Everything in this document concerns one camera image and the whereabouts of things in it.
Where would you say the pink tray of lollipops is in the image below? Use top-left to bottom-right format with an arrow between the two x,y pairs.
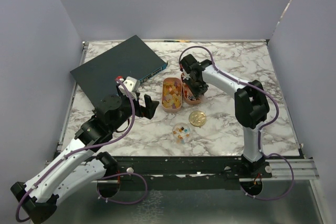
181,73 -> 202,105

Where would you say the clear plastic jar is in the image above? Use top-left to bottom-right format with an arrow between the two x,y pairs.
172,123 -> 191,144

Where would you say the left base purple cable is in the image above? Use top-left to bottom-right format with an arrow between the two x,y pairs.
97,172 -> 148,205

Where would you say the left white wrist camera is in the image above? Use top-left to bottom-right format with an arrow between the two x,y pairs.
117,76 -> 140,100

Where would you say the gold jar lid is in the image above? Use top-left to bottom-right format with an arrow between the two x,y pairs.
188,111 -> 206,127

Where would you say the pink tray of popsicle candies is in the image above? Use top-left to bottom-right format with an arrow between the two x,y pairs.
162,77 -> 182,113

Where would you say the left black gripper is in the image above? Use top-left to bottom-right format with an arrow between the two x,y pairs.
110,84 -> 159,132

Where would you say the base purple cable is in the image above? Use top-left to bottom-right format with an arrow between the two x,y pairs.
240,153 -> 295,200
97,172 -> 148,205

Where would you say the dark blue network switch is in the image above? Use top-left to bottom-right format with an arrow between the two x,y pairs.
70,35 -> 167,106

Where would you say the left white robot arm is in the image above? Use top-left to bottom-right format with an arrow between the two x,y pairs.
10,81 -> 159,223

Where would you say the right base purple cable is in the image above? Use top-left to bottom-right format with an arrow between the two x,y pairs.
240,153 -> 295,200

